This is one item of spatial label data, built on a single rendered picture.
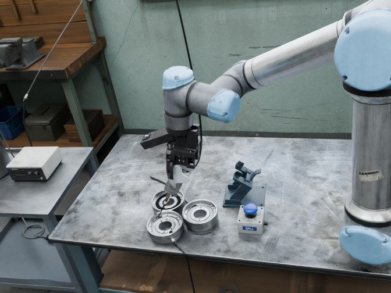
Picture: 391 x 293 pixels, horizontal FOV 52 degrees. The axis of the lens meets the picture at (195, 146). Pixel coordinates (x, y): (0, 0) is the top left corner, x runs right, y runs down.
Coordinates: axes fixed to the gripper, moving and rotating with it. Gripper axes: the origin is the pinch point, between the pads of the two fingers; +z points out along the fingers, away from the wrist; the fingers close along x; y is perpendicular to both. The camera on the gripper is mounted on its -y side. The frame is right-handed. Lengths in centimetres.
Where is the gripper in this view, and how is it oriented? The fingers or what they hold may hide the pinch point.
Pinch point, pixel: (174, 180)
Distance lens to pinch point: 117.6
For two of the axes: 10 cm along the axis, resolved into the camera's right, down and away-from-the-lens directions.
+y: 9.7, 1.5, -2.1
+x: 2.6, -5.7, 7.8
